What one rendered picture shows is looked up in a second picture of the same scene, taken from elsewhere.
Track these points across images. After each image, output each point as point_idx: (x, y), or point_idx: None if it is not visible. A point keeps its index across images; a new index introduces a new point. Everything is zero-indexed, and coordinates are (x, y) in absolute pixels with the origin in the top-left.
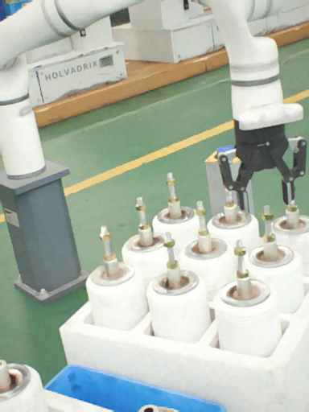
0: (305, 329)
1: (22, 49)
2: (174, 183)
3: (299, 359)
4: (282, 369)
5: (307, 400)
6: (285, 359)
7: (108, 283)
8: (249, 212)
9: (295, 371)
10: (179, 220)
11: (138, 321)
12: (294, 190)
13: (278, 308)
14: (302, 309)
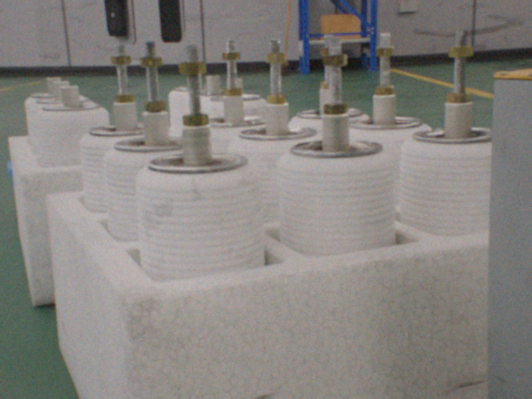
0: (61, 217)
1: None
2: (449, 55)
3: (58, 238)
4: (47, 196)
5: (69, 332)
6: (54, 198)
7: (307, 110)
8: (161, 38)
9: (56, 238)
10: (418, 132)
11: None
12: (105, 15)
13: (85, 163)
14: (90, 223)
